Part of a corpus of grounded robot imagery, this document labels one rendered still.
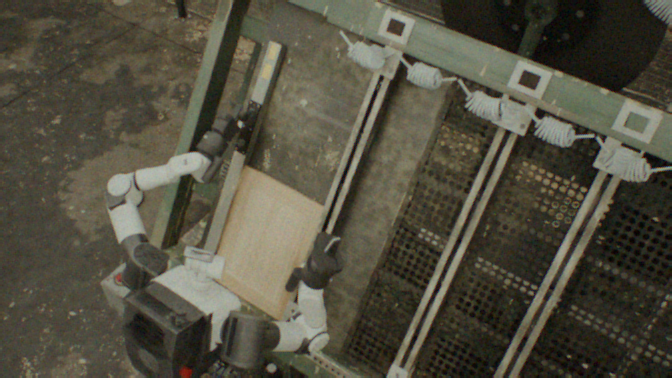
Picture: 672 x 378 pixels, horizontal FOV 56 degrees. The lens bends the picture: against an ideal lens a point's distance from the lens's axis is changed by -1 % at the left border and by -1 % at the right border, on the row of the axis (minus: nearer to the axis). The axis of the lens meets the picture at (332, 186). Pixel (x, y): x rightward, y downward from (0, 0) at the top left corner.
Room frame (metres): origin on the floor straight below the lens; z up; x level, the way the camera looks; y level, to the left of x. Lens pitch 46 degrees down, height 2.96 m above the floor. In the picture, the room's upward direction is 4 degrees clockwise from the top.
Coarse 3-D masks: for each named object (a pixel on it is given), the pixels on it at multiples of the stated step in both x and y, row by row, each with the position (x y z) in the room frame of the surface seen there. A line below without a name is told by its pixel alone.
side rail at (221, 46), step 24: (240, 0) 2.05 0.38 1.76; (216, 24) 1.99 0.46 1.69; (216, 48) 1.93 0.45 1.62; (216, 72) 1.91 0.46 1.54; (192, 96) 1.86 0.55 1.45; (216, 96) 1.90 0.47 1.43; (192, 120) 1.81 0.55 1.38; (192, 144) 1.76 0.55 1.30; (168, 192) 1.67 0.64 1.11; (192, 192) 1.73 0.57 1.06; (168, 216) 1.62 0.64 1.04; (168, 240) 1.59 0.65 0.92
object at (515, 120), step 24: (504, 96) 1.46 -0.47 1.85; (504, 120) 1.33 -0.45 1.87; (528, 120) 1.40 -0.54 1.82; (504, 144) 1.40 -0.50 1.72; (504, 168) 1.38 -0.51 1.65; (480, 192) 1.33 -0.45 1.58; (480, 216) 1.29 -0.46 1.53; (456, 240) 1.26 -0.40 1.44; (456, 264) 1.21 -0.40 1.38; (432, 288) 1.18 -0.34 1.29; (432, 312) 1.13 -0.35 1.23; (408, 336) 1.09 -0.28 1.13; (408, 360) 1.04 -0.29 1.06
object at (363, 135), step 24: (384, 24) 1.71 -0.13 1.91; (408, 24) 1.68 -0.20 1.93; (384, 48) 1.55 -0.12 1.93; (384, 72) 1.62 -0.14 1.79; (384, 96) 1.61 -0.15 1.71; (360, 120) 1.58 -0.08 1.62; (360, 144) 1.53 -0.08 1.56; (360, 168) 1.52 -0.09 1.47; (336, 192) 1.47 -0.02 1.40; (336, 216) 1.41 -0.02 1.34; (312, 240) 1.38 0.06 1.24; (288, 312) 1.24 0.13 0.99
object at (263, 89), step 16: (272, 64) 1.83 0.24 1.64; (272, 80) 1.81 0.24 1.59; (256, 96) 1.78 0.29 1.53; (256, 128) 1.73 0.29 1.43; (240, 160) 1.66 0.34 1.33; (240, 176) 1.64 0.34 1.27; (224, 192) 1.61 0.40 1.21; (224, 208) 1.57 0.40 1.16; (224, 224) 1.54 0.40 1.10; (208, 240) 1.52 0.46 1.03
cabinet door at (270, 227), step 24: (240, 192) 1.61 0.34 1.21; (264, 192) 1.58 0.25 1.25; (288, 192) 1.55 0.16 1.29; (240, 216) 1.55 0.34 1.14; (264, 216) 1.53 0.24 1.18; (288, 216) 1.50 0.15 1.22; (312, 216) 1.47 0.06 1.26; (240, 240) 1.50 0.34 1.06; (264, 240) 1.47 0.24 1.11; (288, 240) 1.45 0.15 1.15; (240, 264) 1.44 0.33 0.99; (264, 264) 1.41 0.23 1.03; (288, 264) 1.39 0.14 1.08; (240, 288) 1.38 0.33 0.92; (264, 288) 1.36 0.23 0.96
